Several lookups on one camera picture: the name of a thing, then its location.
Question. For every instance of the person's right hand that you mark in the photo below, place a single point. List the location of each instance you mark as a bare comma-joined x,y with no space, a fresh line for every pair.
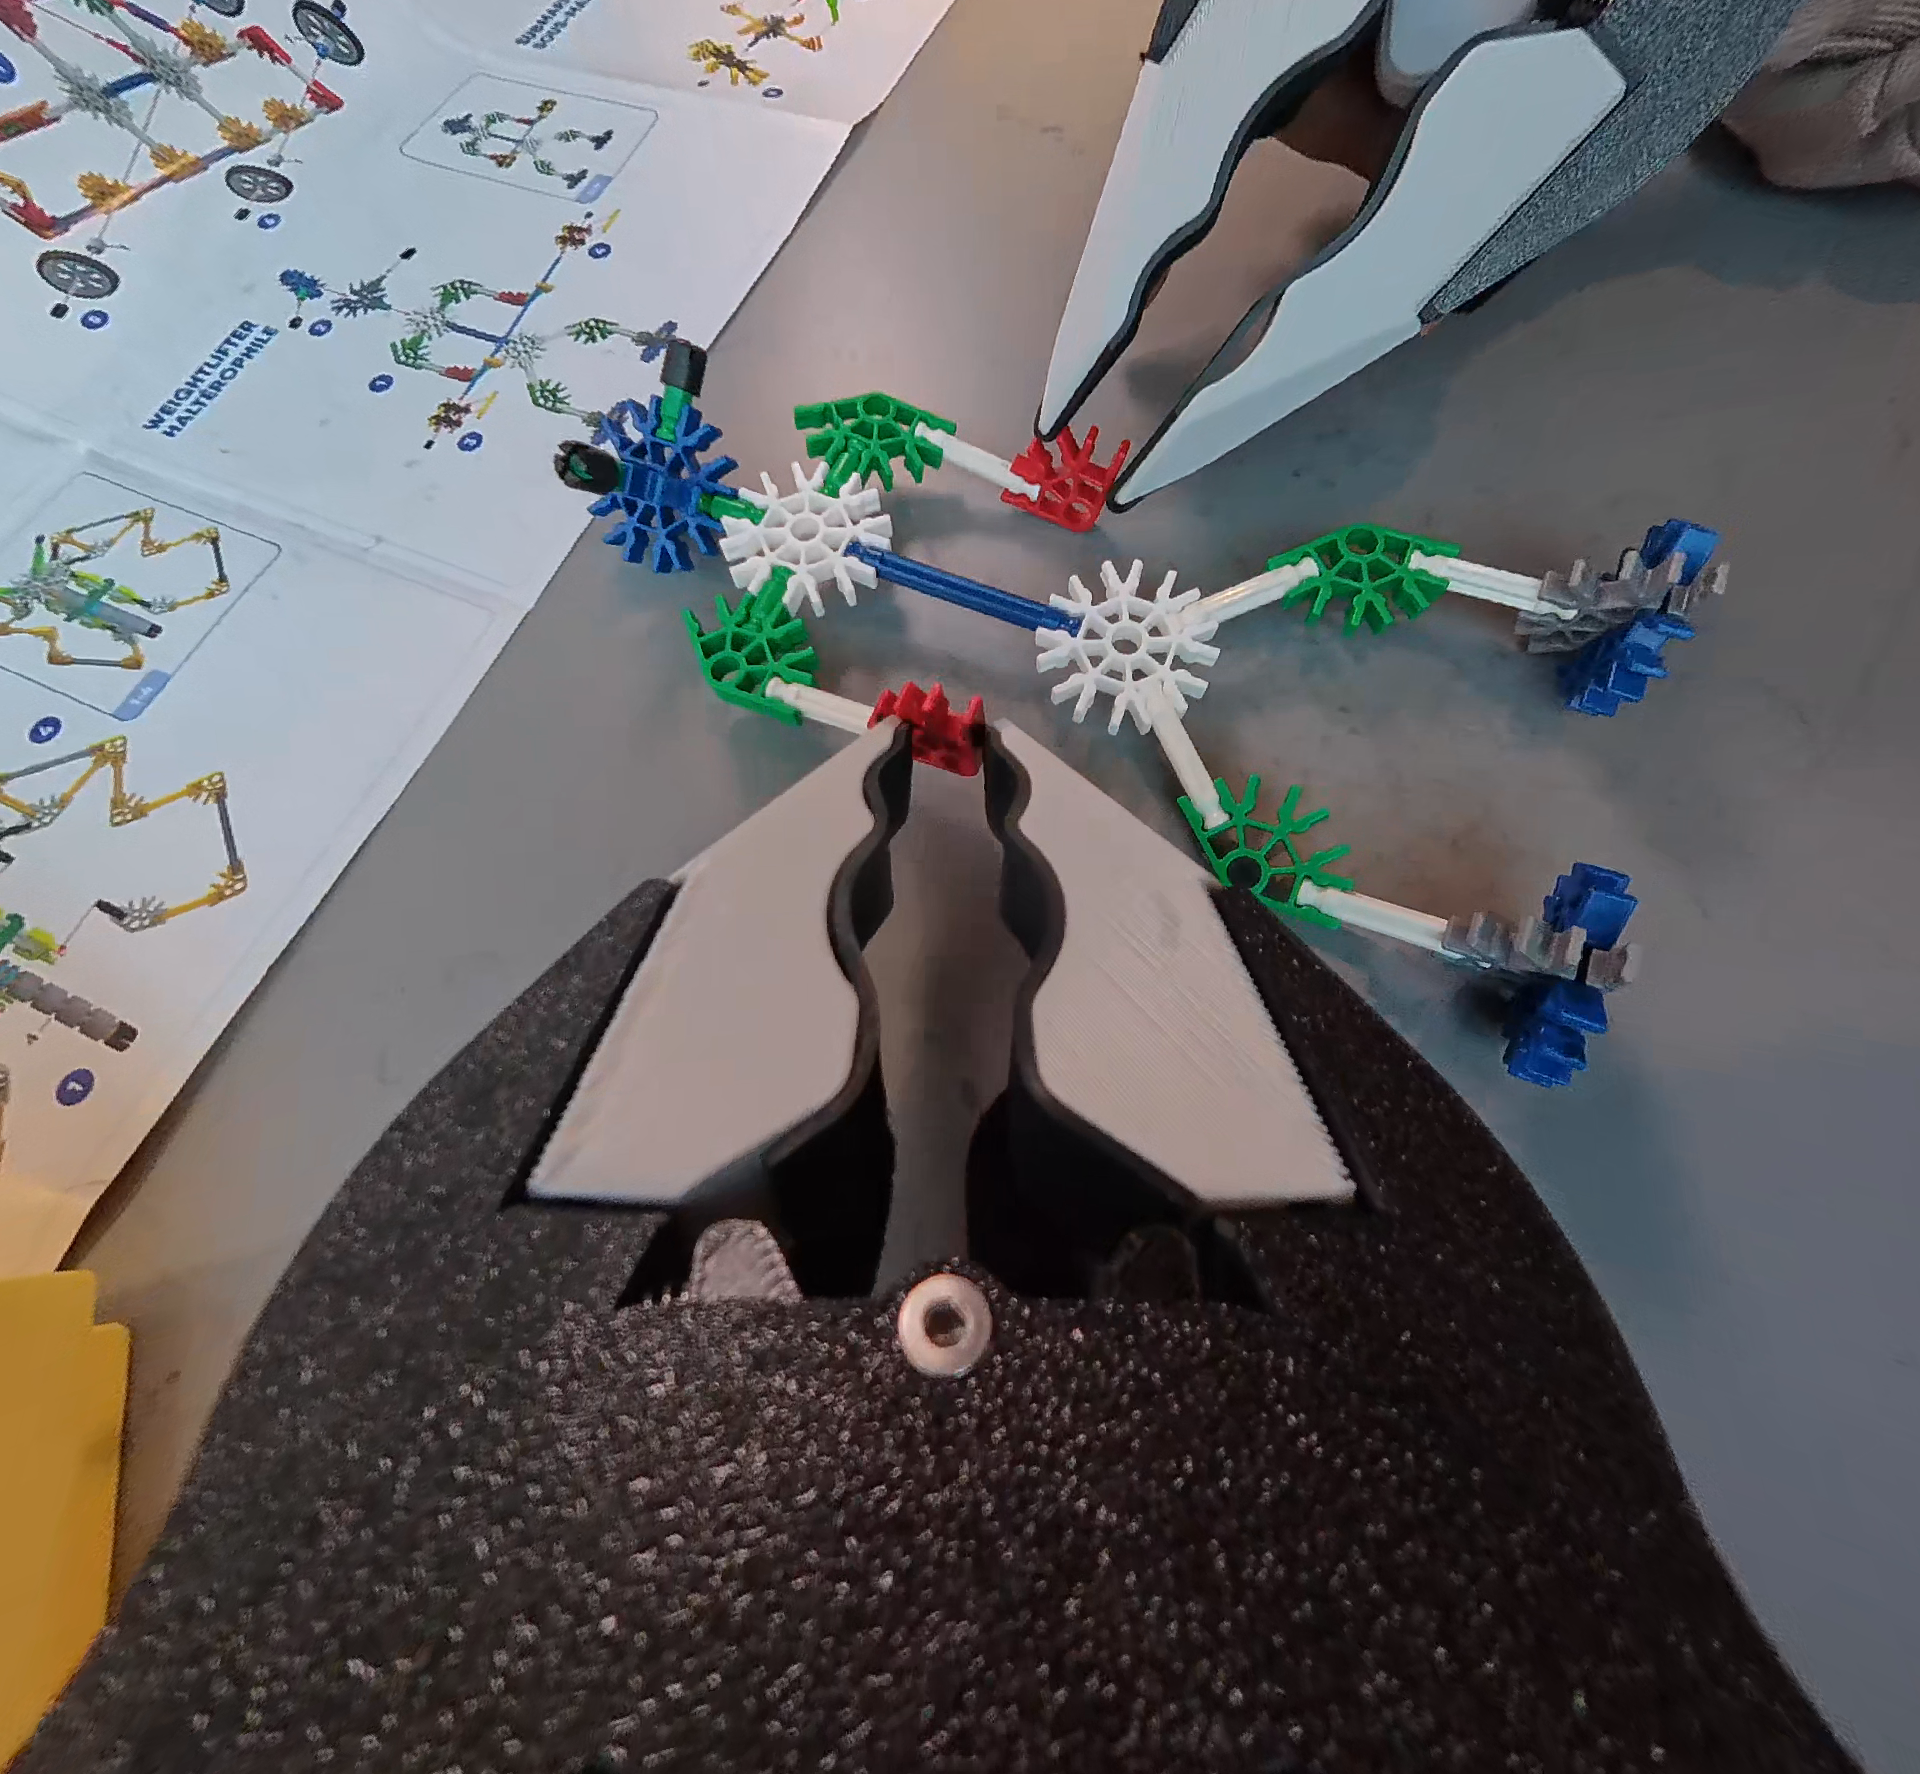
1336,140

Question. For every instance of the grey snowflake toy connector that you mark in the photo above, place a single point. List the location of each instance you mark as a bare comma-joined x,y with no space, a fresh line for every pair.
1499,943
1574,604

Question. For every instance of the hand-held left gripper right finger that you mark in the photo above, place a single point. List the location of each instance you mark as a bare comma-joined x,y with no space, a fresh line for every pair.
1200,1056

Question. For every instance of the grey desk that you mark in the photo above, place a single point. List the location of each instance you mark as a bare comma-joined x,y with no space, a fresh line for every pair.
1574,380

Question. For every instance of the small black toy cap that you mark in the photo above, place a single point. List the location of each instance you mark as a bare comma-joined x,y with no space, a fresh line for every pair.
585,466

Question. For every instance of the person's right forearm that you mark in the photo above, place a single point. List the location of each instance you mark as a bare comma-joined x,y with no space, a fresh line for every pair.
1830,79

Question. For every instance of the yellow plastic bin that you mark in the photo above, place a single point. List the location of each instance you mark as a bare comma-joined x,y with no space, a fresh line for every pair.
54,1474

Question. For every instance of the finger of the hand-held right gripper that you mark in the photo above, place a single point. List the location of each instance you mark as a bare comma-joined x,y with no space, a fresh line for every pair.
1245,51
1484,154

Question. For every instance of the folded instruction sheet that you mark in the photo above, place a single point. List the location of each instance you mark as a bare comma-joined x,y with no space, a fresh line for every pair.
330,635

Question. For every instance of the construction toy figure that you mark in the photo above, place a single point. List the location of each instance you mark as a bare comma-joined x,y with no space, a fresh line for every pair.
1126,635

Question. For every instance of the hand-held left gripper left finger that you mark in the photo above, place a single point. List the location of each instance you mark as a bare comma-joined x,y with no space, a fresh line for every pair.
706,1056

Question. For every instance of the red toy connector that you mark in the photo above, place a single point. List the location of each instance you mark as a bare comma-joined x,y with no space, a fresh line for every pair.
933,732
1068,482

